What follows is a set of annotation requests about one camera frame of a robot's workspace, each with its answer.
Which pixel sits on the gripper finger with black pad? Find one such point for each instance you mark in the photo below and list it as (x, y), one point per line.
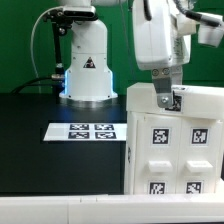
(162, 81)
(177, 75)

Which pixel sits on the white cabinet body box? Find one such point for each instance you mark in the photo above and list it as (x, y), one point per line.
(132, 123)

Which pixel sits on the white L-shaped fence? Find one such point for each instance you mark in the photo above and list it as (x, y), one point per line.
(121, 209)

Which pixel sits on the white base marker plate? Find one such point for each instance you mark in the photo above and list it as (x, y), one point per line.
(85, 132)

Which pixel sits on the black camera on stand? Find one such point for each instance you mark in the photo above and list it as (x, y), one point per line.
(62, 19)

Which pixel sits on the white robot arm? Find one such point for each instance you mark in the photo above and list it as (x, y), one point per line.
(88, 79)

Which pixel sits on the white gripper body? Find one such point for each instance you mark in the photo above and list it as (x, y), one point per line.
(162, 32)

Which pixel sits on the white cabinet top block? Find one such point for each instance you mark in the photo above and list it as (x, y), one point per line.
(190, 101)

